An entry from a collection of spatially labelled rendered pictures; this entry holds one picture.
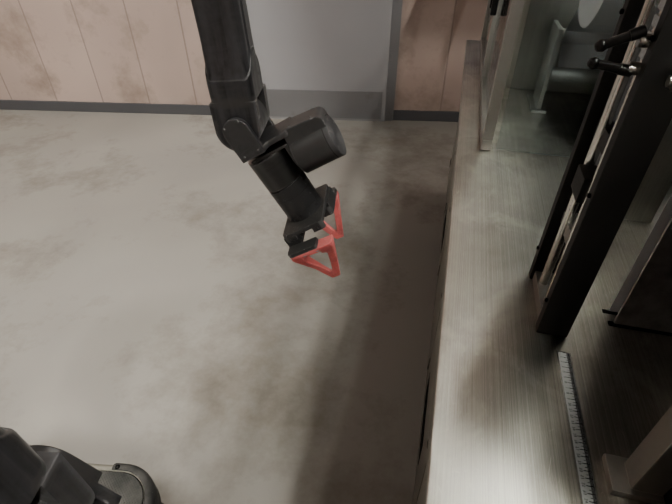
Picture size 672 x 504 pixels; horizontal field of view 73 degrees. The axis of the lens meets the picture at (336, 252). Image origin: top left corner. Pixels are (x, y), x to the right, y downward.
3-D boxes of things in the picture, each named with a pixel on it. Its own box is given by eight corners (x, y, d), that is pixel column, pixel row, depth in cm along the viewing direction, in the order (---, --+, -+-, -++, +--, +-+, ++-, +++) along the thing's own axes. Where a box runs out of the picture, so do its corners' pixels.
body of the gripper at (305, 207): (333, 191, 71) (308, 153, 67) (328, 230, 63) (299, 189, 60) (298, 207, 74) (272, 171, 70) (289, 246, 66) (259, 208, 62)
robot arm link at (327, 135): (233, 101, 63) (216, 127, 56) (304, 60, 59) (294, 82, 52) (281, 170, 69) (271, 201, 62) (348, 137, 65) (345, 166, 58)
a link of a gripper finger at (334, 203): (358, 222, 77) (331, 178, 72) (357, 248, 71) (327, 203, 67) (324, 236, 79) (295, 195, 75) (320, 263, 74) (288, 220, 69)
